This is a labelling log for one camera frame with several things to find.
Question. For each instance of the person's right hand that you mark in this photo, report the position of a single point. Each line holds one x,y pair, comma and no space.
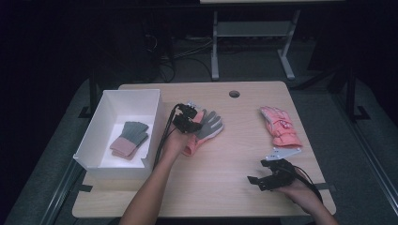
302,193

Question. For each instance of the white plastic box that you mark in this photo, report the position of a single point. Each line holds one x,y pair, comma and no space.
125,103

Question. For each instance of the white metal table frame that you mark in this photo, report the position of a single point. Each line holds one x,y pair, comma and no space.
250,28

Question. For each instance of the black tape strip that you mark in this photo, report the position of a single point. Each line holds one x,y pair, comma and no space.
84,188
325,187

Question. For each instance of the black metal stand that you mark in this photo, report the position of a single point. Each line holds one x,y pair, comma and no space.
352,93
93,93

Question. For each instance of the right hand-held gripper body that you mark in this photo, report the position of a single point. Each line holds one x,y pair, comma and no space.
281,172

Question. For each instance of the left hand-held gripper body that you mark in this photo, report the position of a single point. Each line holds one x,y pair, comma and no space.
184,115

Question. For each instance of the person's left hand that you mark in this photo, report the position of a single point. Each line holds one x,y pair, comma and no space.
175,143

